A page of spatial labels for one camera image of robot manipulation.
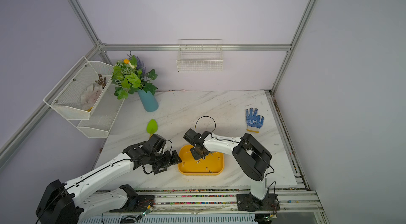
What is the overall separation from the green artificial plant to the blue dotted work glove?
0.64 m

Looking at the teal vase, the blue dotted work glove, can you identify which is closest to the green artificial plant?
the teal vase

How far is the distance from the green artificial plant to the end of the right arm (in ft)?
1.15

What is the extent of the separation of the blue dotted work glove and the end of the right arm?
1.29ft

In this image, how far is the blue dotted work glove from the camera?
1030mm

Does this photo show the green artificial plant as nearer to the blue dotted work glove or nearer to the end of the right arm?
the end of the right arm

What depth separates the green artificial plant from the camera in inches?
31.5

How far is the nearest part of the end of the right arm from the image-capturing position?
25.6 inches

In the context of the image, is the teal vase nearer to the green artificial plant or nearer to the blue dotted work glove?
the green artificial plant
